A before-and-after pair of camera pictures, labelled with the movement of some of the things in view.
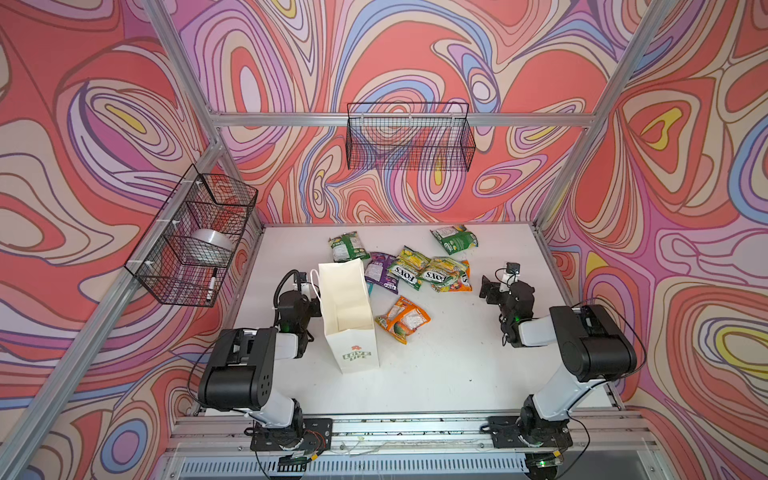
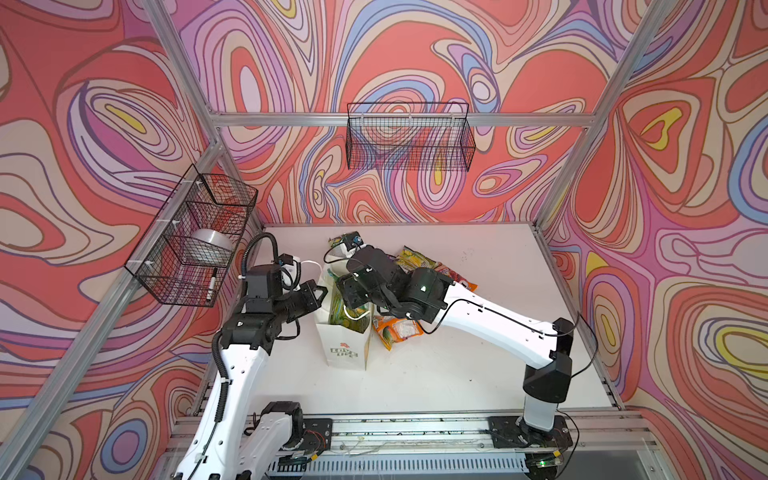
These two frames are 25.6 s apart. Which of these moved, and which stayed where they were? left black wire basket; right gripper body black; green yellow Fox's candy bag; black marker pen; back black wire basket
Moved: right gripper body black
Stayed: left black wire basket; green yellow Fox's candy bag; back black wire basket; black marker pen
